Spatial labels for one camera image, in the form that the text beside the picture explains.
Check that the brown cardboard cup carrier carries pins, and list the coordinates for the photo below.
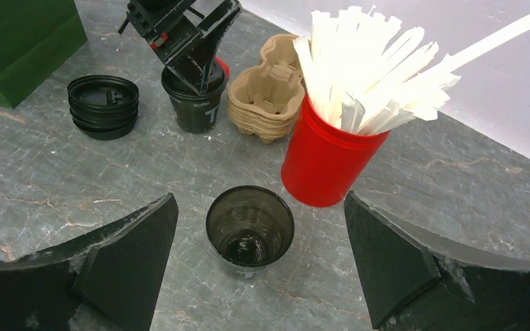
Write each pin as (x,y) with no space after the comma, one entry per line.
(265,100)

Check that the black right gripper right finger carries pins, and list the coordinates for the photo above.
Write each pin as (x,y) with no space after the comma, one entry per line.
(415,279)

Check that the green bag holder block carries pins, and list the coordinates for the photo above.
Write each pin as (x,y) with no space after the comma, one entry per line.
(36,37)

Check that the red cylindrical straw holder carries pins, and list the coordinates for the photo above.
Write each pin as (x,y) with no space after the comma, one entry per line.
(323,162)

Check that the dark translucent cup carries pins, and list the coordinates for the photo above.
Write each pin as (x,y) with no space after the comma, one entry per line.
(195,113)
(250,228)

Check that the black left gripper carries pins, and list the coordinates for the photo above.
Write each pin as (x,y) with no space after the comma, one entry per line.
(181,35)

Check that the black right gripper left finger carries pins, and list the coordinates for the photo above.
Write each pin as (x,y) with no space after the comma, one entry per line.
(108,278)

